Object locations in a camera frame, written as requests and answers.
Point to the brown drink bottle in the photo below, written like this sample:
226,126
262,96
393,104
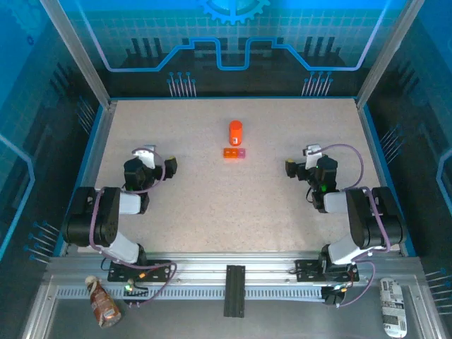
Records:
104,303

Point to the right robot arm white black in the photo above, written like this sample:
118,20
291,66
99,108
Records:
335,203

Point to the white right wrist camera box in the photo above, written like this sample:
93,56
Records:
312,157

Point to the aluminium frame post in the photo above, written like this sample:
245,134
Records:
387,53
78,53

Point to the orange pill bottle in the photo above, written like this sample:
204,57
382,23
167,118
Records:
235,134

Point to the orange and pink pill organizer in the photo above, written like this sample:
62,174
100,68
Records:
233,153

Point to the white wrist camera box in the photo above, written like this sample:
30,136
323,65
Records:
148,159
312,157

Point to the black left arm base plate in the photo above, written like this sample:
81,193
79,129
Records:
159,268

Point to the black extrusion bracket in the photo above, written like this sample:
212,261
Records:
234,291

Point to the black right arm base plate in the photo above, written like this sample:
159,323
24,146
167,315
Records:
307,270

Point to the aluminium cross rail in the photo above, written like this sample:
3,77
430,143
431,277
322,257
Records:
247,259

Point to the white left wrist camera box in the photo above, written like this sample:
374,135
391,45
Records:
148,159

